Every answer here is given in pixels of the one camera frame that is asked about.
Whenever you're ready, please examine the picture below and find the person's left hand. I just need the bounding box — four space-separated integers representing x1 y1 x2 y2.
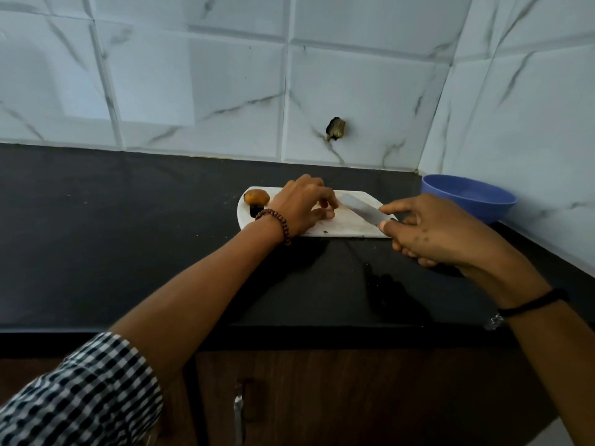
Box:
268 174 340 240

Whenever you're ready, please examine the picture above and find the person's right hand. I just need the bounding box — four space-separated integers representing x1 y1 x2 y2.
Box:
379 193 552 310

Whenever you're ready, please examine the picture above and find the blue plastic bowl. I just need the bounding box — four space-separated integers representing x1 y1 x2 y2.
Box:
421 174 518 226

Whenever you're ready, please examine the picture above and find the whole brown potato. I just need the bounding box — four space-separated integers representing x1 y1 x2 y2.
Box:
243 188 271 207

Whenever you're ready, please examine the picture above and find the white cutting board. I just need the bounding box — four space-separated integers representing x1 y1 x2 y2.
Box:
237 186 399 239

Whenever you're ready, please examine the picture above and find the steel kitchen knife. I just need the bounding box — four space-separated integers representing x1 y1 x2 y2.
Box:
338 193 399 227

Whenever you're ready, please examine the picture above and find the person's left forearm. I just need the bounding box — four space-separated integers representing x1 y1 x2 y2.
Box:
109 222 285 391

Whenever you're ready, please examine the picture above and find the person's right forearm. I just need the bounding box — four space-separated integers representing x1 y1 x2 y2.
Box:
504 299 595 446

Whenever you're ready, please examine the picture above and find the black wristband with charm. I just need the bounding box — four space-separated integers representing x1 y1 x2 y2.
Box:
483 287 570 332

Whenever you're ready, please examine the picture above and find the black white checkered shirt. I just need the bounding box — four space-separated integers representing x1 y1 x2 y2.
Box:
0 333 164 446

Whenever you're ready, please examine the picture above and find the brown bead bracelet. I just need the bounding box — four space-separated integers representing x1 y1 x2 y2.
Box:
254 208 293 247

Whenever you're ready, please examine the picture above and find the brown wall pipe stub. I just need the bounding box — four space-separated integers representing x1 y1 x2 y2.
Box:
325 116 346 142

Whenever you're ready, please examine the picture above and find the metal cabinet handle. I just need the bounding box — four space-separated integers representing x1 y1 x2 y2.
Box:
234 394 246 446

